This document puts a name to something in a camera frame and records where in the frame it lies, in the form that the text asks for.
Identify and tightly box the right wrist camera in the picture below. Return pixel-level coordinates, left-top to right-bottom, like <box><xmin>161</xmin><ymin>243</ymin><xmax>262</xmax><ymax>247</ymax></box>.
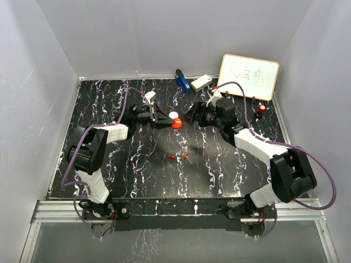
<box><xmin>206</xmin><ymin>87</ymin><xmax>222</xmax><ymax>107</ymax></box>

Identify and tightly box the white earbud charging case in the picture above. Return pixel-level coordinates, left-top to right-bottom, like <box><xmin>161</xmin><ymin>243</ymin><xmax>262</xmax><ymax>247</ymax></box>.
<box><xmin>168</xmin><ymin>111</ymin><xmax>179</xmax><ymax>119</ymax></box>

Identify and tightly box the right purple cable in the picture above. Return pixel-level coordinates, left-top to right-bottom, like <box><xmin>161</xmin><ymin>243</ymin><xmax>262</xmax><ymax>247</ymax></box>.
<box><xmin>212</xmin><ymin>81</ymin><xmax>337</xmax><ymax>242</ymax></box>

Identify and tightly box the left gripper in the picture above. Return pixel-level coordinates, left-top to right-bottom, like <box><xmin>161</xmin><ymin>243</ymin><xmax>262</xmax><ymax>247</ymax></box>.
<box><xmin>132</xmin><ymin>103</ymin><xmax>176</xmax><ymax>130</ymax></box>

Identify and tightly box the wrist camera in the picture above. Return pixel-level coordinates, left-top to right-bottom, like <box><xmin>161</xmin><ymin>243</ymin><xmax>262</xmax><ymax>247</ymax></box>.
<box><xmin>143</xmin><ymin>90</ymin><xmax>156</xmax><ymax>106</ymax></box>
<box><xmin>206</xmin><ymin>87</ymin><xmax>222</xmax><ymax>107</ymax></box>

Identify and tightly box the aluminium frame rail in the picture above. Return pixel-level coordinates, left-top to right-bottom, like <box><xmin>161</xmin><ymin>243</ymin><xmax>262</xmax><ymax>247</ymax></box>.
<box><xmin>20</xmin><ymin>201</ymin><xmax>338</xmax><ymax>262</ymax></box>

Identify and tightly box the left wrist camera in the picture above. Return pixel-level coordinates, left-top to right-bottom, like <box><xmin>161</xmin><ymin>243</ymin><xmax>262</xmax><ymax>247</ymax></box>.
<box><xmin>143</xmin><ymin>90</ymin><xmax>156</xmax><ymax>106</ymax></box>

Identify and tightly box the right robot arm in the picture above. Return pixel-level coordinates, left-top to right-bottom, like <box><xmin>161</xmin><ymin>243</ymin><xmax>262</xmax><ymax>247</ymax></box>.
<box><xmin>184</xmin><ymin>98</ymin><xmax>317</xmax><ymax>218</ymax></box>

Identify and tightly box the blue stapler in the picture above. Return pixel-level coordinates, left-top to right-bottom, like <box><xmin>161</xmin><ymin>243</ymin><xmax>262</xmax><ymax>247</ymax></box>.
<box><xmin>175</xmin><ymin>69</ymin><xmax>191</xmax><ymax>93</ymax></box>

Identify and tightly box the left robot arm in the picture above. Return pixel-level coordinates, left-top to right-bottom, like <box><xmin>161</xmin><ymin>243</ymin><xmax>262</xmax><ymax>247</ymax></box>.
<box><xmin>66</xmin><ymin>102</ymin><xmax>179</xmax><ymax>219</ymax></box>

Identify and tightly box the red stamp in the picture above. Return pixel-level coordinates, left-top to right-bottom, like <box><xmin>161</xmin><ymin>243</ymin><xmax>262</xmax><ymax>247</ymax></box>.
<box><xmin>254</xmin><ymin>104</ymin><xmax>267</xmax><ymax>119</ymax></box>

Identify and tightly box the white cardboard box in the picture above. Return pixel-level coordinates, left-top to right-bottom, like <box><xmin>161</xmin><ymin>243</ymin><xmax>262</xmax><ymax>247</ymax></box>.
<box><xmin>190</xmin><ymin>75</ymin><xmax>212</xmax><ymax>92</ymax></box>

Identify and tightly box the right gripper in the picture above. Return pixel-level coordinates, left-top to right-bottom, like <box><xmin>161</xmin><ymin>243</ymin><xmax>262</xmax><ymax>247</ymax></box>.
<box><xmin>181</xmin><ymin>101</ymin><xmax>224</xmax><ymax>129</ymax></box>

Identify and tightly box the red earbud charging case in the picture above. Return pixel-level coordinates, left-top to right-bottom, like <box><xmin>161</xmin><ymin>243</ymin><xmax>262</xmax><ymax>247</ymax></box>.
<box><xmin>172</xmin><ymin>117</ymin><xmax>183</xmax><ymax>129</ymax></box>

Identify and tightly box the small whiteboard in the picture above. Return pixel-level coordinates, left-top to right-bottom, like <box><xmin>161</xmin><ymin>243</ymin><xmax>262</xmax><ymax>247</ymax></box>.
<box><xmin>217</xmin><ymin>54</ymin><xmax>280</xmax><ymax>101</ymax></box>

